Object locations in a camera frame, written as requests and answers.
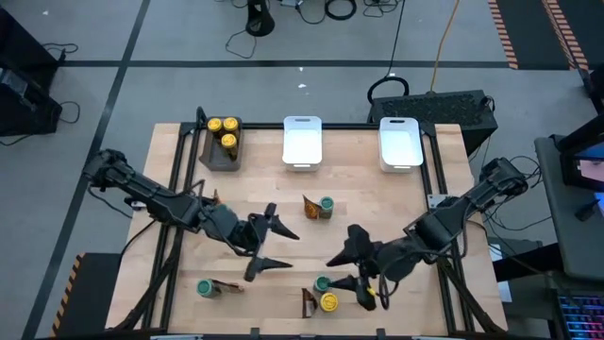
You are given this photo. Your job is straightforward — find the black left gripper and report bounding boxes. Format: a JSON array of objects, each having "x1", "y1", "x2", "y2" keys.
[{"x1": 202, "y1": 202, "x2": 301, "y2": 282}]

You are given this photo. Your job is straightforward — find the black aluminium table frame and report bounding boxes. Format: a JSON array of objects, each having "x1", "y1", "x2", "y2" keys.
[{"x1": 106, "y1": 106, "x2": 509, "y2": 339}]

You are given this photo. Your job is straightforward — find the black equipment cabinet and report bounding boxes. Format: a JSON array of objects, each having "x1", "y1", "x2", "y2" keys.
[
  {"x1": 0, "y1": 65, "x2": 63, "y2": 138},
  {"x1": 0, "y1": 7, "x2": 60, "y2": 79}
]

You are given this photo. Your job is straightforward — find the coiled black cable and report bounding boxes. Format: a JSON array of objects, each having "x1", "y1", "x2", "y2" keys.
[{"x1": 324, "y1": 0, "x2": 359, "y2": 22}]

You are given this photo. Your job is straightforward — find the black mat with hazard stripes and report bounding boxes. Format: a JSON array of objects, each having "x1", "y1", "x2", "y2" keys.
[
  {"x1": 49, "y1": 252, "x2": 123, "y2": 339},
  {"x1": 488, "y1": 0, "x2": 591, "y2": 72}
]

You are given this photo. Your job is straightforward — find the white plastic bin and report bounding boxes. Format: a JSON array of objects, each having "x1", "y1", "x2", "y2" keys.
[
  {"x1": 281, "y1": 115, "x2": 324, "y2": 172},
  {"x1": 378, "y1": 116, "x2": 425, "y2": 174}
]

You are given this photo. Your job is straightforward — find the yellow hanging cable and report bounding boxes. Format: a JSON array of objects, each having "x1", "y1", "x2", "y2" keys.
[{"x1": 428, "y1": 0, "x2": 461, "y2": 94}]

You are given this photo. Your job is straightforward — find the grey plastic bin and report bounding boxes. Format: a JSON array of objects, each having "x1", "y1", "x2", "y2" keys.
[{"x1": 198, "y1": 116, "x2": 244, "y2": 172}]

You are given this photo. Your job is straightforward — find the black hanging cable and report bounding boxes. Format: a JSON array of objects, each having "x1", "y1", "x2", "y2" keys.
[{"x1": 366, "y1": 0, "x2": 411, "y2": 106}]

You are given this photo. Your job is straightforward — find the black perforated equipment case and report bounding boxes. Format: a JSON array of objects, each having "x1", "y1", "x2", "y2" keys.
[{"x1": 366, "y1": 89, "x2": 499, "y2": 157}]

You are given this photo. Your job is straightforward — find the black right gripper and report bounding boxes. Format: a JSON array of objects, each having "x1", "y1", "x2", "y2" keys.
[{"x1": 326, "y1": 225, "x2": 422, "y2": 312}]

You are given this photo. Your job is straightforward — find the backlit computer keyboard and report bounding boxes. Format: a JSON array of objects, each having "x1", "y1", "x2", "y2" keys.
[{"x1": 556, "y1": 295, "x2": 604, "y2": 340}]

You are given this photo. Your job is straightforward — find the black computer monitor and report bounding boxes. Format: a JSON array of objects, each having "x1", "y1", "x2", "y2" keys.
[{"x1": 559, "y1": 115, "x2": 604, "y2": 193}]

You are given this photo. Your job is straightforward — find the grey desk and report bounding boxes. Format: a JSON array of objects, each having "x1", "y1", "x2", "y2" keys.
[{"x1": 534, "y1": 134, "x2": 604, "y2": 284}]

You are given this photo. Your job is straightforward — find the black stand base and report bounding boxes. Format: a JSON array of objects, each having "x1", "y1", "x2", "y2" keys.
[{"x1": 244, "y1": 0, "x2": 276, "y2": 38}]

